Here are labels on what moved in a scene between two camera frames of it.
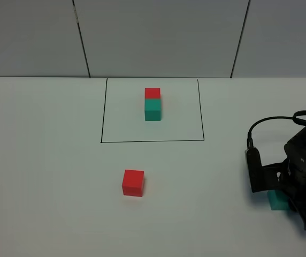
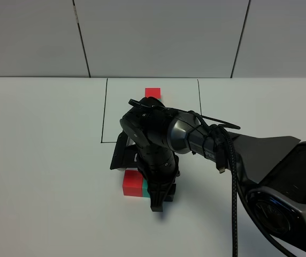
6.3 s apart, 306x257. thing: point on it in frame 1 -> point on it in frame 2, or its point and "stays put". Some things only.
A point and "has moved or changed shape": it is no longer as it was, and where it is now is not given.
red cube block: x=132 y=183 stays put
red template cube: x=152 y=93 stays put
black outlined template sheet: x=124 y=112 stays put
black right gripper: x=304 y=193 -> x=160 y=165
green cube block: x=278 y=201 has moved or changed shape
